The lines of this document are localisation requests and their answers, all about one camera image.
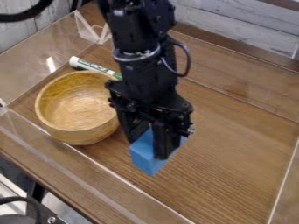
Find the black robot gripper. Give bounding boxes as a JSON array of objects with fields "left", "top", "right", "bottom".
[{"left": 106, "top": 44, "right": 194, "bottom": 160}]

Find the blue rectangular block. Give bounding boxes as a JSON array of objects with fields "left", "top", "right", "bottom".
[{"left": 128, "top": 126, "right": 188, "bottom": 178}]

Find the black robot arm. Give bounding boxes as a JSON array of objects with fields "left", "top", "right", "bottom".
[{"left": 98, "top": 0, "right": 194, "bottom": 160}]

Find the brown wooden bowl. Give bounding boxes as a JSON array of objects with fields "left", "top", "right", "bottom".
[{"left": 35, "top": 71, "right": 119, "bottom": 145}]

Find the white green marker pen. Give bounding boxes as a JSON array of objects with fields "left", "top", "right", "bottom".
[{"left": 70, "top": 56, "right": 122, "bottom": 80}]

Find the clear acrylic corner bracket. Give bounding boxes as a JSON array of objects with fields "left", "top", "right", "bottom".
[{"left": 74, "top": 10, "right": 112, "bottom": 46}]

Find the black metal table frame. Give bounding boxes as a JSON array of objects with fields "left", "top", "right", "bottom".
[{"left": 0, "top": 156, "right": 70, "bottom": 224}]

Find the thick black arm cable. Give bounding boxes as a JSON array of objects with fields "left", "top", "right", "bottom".
[{"left": 0, "top": 0, "right": 55, "bottom": 24}]

